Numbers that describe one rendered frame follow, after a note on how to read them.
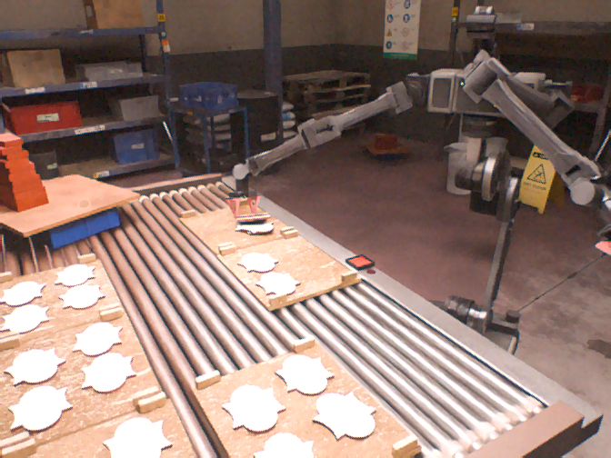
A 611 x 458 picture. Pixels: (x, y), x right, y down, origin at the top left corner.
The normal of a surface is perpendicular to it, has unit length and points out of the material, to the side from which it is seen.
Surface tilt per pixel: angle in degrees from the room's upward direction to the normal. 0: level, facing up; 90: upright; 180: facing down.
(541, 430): 0
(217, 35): 90
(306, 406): 0
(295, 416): 0
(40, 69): 88
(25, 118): 90
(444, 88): 90
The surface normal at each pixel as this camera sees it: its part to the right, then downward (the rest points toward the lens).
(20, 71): 0.79, 0.15
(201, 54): 0.62, 0.32
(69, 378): -0.01, -0.91
